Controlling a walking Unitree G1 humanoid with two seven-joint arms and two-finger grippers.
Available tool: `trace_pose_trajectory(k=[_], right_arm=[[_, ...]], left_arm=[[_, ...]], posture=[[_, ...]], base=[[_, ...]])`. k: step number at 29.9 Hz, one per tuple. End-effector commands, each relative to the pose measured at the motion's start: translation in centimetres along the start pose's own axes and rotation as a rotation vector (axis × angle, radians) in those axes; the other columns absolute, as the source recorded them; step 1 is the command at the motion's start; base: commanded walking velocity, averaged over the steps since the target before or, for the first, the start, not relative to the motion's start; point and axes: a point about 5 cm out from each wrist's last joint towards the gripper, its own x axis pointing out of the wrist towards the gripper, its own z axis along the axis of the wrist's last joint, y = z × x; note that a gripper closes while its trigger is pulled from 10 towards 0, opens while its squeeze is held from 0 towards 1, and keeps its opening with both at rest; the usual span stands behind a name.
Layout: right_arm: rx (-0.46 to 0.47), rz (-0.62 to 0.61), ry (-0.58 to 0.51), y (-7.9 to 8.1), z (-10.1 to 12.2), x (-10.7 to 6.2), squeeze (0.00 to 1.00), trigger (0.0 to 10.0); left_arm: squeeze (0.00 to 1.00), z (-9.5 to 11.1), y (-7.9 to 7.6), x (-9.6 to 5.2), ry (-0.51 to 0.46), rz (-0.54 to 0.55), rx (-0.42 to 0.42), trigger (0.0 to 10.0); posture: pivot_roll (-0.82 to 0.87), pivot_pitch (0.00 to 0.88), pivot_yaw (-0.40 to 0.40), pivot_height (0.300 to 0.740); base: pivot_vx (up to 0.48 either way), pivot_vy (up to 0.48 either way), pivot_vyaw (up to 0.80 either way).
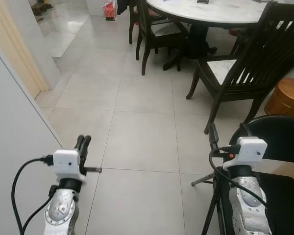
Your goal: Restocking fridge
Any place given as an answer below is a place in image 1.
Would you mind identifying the dark wooden dining chair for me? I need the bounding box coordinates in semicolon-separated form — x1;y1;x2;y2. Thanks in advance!
129;0;189;76
186;1;294;135

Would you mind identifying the red bag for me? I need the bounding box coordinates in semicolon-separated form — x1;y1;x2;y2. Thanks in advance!
103;0;117;21

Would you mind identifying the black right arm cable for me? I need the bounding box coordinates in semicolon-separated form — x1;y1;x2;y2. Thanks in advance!
209;149;268;209

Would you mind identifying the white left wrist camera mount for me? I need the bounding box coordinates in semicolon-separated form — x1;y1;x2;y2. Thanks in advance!
53;149;87;185

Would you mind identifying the beige door frame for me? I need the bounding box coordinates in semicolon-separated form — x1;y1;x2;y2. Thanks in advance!
0;0;50;98

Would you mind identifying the black tripod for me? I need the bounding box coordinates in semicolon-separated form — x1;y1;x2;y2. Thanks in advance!
191;171;228;235

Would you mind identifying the round wooden stool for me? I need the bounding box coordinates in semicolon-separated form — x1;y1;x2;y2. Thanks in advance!
265;78;294;117

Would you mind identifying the round white marble table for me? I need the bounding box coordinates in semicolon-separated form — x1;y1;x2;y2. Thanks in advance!
146;0;294;71

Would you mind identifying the white door panel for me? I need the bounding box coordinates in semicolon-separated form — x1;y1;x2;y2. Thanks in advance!
0;37;64;235

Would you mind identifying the black office chair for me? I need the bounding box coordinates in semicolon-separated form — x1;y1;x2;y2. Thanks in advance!
220;115;294;235

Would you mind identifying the brown shoe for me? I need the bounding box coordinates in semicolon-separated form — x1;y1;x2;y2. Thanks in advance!
32;0;53;14

